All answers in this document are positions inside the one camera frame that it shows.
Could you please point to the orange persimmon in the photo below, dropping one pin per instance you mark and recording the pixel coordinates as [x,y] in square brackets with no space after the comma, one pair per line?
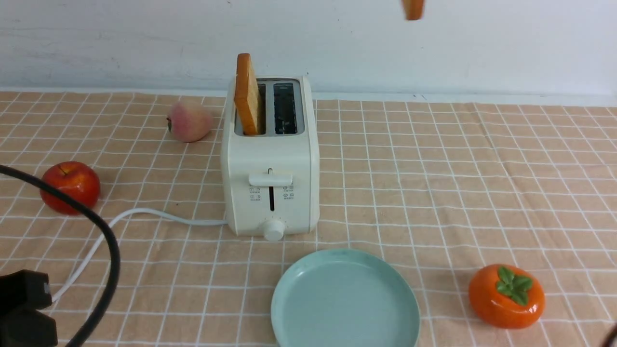
[506,297]

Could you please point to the toasted bread slice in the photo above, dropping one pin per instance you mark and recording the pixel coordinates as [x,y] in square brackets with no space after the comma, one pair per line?
[247,99]
[413,9]

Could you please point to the red apple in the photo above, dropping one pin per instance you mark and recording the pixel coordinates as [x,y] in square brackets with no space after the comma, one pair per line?
[75,179]

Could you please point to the orange checkered tablecloth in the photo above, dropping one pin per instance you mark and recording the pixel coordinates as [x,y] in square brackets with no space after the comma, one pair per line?
[437,190]

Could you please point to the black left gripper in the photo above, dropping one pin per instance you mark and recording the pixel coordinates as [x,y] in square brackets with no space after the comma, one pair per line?
[23,296]

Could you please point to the light green plate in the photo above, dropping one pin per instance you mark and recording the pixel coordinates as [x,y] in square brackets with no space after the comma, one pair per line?
[344,298]

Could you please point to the pink peach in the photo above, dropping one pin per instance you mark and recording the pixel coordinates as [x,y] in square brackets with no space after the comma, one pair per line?
[189,121]

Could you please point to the white two-slot toaster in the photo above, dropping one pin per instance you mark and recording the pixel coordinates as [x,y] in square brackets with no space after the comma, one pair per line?
[271,182]

